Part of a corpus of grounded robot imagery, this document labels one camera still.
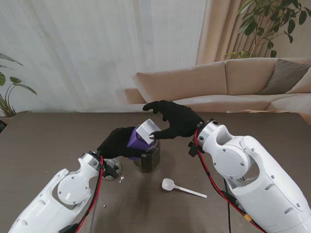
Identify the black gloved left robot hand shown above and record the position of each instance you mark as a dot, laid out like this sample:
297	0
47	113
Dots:
114	143

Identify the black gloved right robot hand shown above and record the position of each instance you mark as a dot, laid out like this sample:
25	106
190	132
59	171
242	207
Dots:
182	119

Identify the purple square coffee jar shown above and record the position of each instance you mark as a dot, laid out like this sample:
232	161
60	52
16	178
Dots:
134	143

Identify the clear glass jar lid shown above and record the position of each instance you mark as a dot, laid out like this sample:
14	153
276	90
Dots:
116	167

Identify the white square jar lid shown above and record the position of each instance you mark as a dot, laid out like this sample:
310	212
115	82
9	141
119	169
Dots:
147	129

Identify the glass jar of coffee beans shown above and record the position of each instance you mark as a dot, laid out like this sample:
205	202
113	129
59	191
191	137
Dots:
147	165

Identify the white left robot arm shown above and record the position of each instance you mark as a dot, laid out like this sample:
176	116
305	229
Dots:
70	191

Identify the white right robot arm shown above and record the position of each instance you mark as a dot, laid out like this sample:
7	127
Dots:
243	160

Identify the white paper scrap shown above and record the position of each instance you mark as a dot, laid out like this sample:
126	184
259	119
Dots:
121	179

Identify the beige sofa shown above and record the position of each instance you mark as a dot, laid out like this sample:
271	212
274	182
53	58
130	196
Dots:
194	80

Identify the white plastic spoon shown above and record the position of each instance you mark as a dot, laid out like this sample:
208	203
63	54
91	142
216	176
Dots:
167	184

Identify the white sheer curtain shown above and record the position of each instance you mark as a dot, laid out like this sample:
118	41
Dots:
97	48

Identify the beige curtain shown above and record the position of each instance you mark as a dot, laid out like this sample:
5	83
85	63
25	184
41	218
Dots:
218	29

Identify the tan plant pot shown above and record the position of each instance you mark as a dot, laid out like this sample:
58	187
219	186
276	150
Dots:
7	119

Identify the grey sofa cushion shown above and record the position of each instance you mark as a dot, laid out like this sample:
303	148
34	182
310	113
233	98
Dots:
284	75

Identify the dark flat screen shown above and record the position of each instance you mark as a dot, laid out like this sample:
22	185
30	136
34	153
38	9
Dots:
2	125

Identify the tall leafy green plant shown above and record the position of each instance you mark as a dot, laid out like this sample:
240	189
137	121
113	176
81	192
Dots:
251	26

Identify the broad leaf green plant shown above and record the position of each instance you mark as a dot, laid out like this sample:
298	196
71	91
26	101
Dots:
16	80

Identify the beige sofa cushion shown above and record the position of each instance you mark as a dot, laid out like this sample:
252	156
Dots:
303	85

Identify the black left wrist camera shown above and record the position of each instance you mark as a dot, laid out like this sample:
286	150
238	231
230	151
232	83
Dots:
110	171

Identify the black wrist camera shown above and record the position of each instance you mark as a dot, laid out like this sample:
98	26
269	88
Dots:
193	150
110	171

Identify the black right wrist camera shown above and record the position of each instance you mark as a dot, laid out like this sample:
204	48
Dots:
193	150

